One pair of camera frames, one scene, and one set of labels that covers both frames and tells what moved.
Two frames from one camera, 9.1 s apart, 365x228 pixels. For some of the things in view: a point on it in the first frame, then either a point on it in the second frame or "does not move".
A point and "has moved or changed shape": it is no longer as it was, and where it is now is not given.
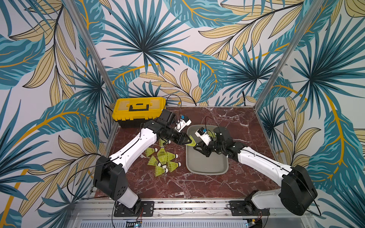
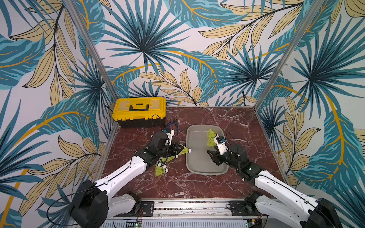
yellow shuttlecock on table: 159,170 does not move
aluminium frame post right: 316,10 does not move
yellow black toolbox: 133,112 does not move
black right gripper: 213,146 → 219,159
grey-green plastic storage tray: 196,162 does not move
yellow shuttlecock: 193,143 has moved or changed shape
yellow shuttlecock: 162,142 has moved or changed shape
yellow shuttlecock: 171,166 → 168,158
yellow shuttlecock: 211,134 does not move
